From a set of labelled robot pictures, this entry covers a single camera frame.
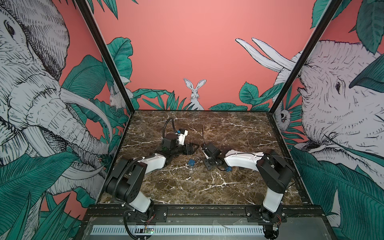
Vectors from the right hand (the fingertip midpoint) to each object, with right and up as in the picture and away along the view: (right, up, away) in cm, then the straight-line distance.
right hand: (205, 161), depth 92 cm
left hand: (-6, +11, -5) cm, 14 cm away
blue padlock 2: (+14, -4, -2) cm, 15 cm away
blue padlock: (-9, -1, 0) cm, 9 cm away
